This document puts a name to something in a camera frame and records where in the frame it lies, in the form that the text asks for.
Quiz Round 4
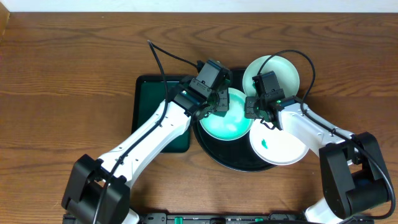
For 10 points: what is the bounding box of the white plate with green stain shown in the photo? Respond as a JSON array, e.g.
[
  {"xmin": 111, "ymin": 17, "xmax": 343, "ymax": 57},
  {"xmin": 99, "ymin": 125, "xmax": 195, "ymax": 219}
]
[{"xmin": 249, "ymin": 119, "xmax": 309, "ymax": 166}]

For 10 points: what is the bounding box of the pale green back plate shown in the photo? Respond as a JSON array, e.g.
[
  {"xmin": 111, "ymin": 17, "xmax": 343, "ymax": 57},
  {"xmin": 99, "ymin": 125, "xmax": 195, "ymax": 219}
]
[{"xmin": 243, "ymin": 55, "xmax": 300, "ymax": 97}]

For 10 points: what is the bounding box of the mint green plate with stain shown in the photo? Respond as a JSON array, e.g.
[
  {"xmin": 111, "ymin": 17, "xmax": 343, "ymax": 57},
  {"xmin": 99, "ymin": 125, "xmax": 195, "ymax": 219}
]
[{"xmin": 200, "ymin": 88, "xmax": 254, "ymax": 141}]

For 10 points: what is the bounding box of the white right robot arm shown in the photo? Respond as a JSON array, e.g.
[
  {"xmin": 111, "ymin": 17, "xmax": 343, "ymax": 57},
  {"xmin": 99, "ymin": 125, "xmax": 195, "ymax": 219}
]
[{"xmin": 244, "ymin": 93, "xmax": 396, "ymax": 223}]

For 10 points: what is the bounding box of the dark green rectangular tray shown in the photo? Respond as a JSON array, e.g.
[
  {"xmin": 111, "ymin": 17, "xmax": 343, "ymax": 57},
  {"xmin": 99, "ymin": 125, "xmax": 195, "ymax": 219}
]
[{"xmin": 131, "ymin": 75, "xmax": 190, "ymax": 153}]

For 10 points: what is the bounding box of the round black serving tray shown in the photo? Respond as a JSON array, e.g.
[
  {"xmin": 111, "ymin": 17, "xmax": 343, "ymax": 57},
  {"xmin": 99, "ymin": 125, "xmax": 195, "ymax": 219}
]
[{"xmin": 193, "ymin": 68, "xmax": 274, "ymax": 172}]

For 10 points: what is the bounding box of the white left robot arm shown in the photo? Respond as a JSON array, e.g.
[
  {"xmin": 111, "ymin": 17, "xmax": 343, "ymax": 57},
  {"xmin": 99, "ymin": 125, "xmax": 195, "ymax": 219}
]
[{"xmin": 62, "ymin": 85, "xmax": 229, "ymax": 223}]

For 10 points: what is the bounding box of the green scrubbing sponge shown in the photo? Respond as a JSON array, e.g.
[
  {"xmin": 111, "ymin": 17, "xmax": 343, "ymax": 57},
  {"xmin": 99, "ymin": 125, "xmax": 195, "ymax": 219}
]
[{"xmin": 206, "ymin": 80, "xmax": 231, "ymax": 118}]

